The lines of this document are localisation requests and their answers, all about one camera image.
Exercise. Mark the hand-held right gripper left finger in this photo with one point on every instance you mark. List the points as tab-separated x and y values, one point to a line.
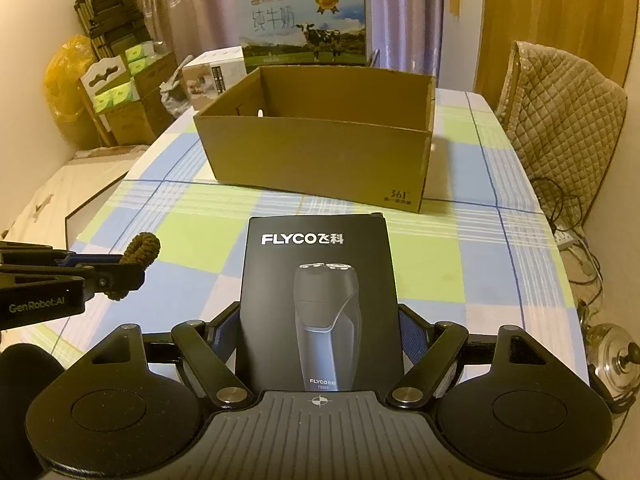
226	332

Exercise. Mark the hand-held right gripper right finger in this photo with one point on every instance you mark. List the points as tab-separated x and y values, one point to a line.
412	334

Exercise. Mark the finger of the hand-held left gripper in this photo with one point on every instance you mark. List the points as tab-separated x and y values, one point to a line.
115	277
92	260

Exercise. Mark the black shaver box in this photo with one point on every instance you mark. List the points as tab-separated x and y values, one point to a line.
320	260

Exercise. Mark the cream bed cover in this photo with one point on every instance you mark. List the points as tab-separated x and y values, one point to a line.
60	185

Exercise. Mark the large cardboard box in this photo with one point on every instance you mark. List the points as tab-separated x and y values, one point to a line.
135	120

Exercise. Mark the stack of green tissue packs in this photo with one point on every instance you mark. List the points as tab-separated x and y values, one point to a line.
117	92

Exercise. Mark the yellow plastic bag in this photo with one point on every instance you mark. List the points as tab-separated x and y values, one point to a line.
65	85

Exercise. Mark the crumpled plastic bag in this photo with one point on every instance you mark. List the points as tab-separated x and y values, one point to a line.
175	92

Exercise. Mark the steel pot with lid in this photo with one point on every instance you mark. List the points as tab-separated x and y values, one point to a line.
610	355

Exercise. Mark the white product box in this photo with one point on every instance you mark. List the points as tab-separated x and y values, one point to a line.
210	80

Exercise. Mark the black folding cart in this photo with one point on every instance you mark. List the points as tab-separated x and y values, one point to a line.
112	20

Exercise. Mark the chair with quilted cover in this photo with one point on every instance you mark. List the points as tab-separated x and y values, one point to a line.
560	110

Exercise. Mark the curtain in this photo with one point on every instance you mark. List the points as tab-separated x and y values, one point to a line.
200	0

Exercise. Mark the milk carton with cow picture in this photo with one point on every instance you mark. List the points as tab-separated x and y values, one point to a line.
300	20

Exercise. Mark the wooden door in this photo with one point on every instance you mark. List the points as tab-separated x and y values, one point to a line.
550	10

